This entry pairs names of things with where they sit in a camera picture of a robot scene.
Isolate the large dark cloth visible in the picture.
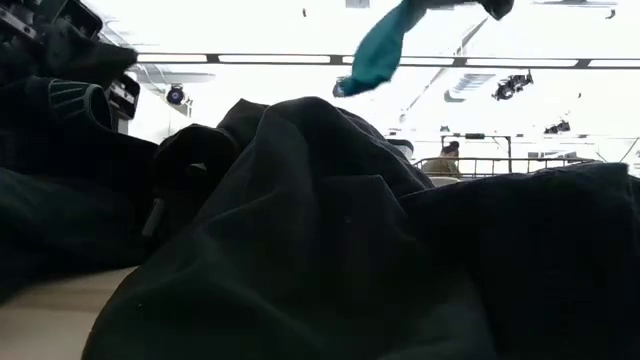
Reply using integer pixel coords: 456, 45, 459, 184
82, 96, 501, 360

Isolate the person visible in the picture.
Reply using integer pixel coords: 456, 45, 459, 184
422, 140, 464, 179

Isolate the black cloth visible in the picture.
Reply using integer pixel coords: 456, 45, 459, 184
152, 98, 272, 246
398, 161, 640, 360

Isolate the metal wire basket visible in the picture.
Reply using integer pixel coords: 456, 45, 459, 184
413, 156, 597, 180

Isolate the ceiling spotlight cluster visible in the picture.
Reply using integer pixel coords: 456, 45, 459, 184
543, 119, 573, 136
492, 71, 535, 102

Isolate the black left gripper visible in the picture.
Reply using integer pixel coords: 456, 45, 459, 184
0, 0, 142, 121

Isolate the teal sock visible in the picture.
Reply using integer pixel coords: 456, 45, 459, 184
332, 0, 489, 99

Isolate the black garment with grey band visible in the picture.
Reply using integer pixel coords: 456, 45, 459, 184
0, 74, 162, 304

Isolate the ceiling track beam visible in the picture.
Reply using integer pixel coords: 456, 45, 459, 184
134, 52, 640, 71

